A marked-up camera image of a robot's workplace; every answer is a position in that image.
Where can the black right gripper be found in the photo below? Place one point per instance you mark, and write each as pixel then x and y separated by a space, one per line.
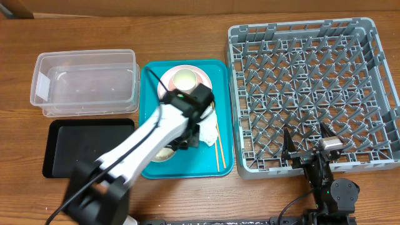
pixel 301 157

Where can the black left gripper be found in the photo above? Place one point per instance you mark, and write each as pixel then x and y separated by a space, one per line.
pixel 194 141

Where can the white napkin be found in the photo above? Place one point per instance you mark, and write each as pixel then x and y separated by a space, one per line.
pixel 207 127

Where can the grey small bowl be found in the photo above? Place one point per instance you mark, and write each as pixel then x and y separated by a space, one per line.
pixel 164 154

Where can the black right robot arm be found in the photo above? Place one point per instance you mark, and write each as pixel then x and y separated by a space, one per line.
pixel 335 198

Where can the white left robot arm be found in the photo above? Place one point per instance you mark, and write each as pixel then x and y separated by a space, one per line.
pixel 98 192

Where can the grey dishwasher rack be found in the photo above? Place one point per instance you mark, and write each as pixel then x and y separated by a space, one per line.
pixel 292 76

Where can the teal plastic tray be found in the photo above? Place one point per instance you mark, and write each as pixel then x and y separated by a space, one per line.
pixel 198 162

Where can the pink small bowl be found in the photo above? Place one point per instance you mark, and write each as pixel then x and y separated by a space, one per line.
pixel 171 85

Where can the white paper cup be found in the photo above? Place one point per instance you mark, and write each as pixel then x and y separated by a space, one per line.
pixel 185 80

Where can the pink plate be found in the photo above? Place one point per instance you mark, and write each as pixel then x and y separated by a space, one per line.
pixel 166 77

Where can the clear plastic bin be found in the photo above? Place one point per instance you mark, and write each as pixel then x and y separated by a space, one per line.
pixel 86 82

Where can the black tray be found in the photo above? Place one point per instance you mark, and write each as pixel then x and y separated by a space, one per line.
pixel 72 140

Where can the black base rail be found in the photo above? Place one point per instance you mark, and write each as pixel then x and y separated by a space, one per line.
pixel 271 221

